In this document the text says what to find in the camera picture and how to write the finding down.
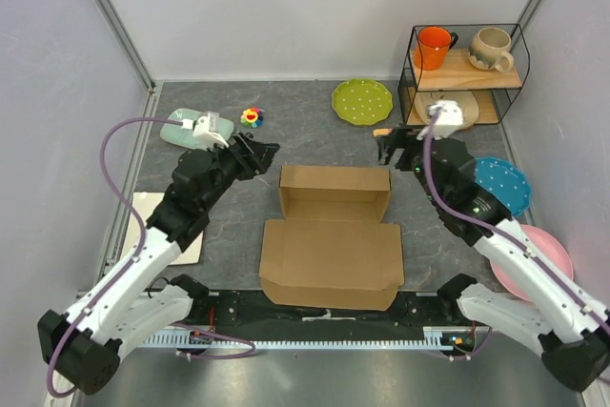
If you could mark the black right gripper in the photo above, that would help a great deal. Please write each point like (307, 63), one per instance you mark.
(409, 143)

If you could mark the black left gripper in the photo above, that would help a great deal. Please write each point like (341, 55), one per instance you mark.
(253, 157)

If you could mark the brown cardboard box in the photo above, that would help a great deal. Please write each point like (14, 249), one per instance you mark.
(331, 248)

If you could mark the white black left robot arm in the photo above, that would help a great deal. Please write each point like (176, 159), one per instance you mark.
(87, 342)

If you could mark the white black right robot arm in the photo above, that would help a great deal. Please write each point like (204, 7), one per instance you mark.
(563, 325)

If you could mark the yellow highlighter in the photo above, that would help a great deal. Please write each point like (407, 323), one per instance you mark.
(382, 132)

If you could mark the rainbow flower toy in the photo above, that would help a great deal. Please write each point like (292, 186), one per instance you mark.
(252, 117)

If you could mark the green dotted plate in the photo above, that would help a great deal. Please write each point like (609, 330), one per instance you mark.
(362, 102)

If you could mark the beige painted plate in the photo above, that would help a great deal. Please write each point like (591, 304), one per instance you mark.
(465, 100)

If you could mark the light teal rectangular plate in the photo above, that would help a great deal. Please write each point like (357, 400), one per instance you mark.
(182, 135)

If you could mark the orange mug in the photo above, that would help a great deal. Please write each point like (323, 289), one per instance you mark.
(433, 44)

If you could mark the blue dotted plate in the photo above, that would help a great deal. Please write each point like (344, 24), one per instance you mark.
(504, 181)

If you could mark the beige ceramic mug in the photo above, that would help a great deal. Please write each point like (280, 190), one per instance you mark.
(489, 50)

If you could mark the pink plate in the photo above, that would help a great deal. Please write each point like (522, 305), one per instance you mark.
(550, 247)

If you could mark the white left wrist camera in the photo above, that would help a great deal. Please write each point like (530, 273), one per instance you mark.
(205, 130)

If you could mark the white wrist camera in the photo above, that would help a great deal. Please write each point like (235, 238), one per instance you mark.
(205, 130)
(446, 117)

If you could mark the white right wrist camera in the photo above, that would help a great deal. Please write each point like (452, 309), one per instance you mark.
(446, 117)

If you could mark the black wire wooden shelf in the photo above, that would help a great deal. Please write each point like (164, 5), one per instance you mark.
(494, 91)

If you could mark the grey cable duct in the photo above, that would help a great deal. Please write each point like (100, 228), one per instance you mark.
(181, 339)

